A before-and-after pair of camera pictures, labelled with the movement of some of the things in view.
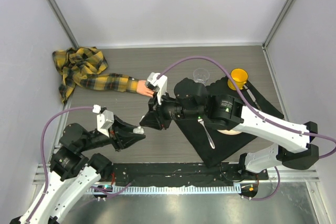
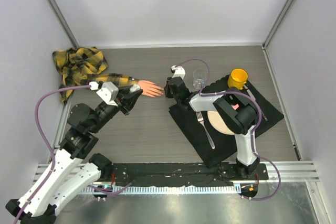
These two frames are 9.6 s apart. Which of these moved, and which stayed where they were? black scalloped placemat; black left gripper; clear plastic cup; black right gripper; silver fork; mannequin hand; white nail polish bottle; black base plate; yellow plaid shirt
Moved: black right gripper; white nail polish bottle; black left gripper
Stayed: clear plastic cup; black scalloped placemat; black base plate; yellow plaid shirt; silver fork; mannequin hand
